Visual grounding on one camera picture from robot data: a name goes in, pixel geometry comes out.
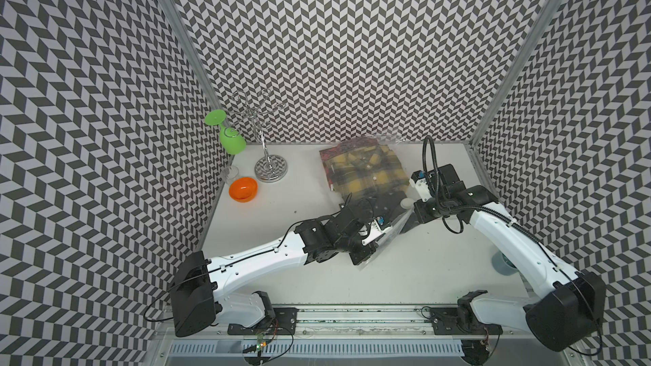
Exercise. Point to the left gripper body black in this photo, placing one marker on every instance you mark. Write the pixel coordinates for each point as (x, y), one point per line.
(354, 249)

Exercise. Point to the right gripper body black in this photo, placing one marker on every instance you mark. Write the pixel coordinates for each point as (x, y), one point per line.
(433, 207)

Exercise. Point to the clear plastic vacuum bag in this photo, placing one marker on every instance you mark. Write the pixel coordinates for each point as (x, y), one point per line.
(403, 224)

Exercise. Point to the yellow plaid shirt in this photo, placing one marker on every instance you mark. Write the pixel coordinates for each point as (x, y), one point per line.
(366, 172)

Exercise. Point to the red black plaid shirt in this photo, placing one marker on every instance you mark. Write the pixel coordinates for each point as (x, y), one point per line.
(347, 146)

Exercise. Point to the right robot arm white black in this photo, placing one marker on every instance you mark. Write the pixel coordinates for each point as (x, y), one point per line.
(567, 306)

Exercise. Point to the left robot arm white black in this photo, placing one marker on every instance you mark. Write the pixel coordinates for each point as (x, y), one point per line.
(206, 291)

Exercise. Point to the grey blue cup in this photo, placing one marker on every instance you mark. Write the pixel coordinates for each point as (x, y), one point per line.
(503, 265)

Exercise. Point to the chrome glass holder stand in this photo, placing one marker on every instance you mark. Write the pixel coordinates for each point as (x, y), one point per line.
(271, 168)

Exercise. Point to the orange plastic bowl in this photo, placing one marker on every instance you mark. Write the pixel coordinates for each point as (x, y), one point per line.
(243, 190)

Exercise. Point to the clear plastic cup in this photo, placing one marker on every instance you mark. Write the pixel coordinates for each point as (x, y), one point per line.
(230, 174)

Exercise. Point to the green plastic wine glass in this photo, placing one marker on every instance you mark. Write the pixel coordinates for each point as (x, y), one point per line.
(230, 139)

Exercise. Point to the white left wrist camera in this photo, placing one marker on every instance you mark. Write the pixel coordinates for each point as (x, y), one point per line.
(375, 233)

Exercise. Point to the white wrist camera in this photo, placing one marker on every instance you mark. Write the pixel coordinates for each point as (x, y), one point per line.
(375, 233)
(418, 181)

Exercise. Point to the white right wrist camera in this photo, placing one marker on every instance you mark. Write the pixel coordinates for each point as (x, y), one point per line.
(418, 181)

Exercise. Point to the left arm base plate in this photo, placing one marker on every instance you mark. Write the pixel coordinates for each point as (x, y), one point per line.
(262, 321)

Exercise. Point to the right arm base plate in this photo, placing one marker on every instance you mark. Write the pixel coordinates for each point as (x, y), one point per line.
(452, 321)

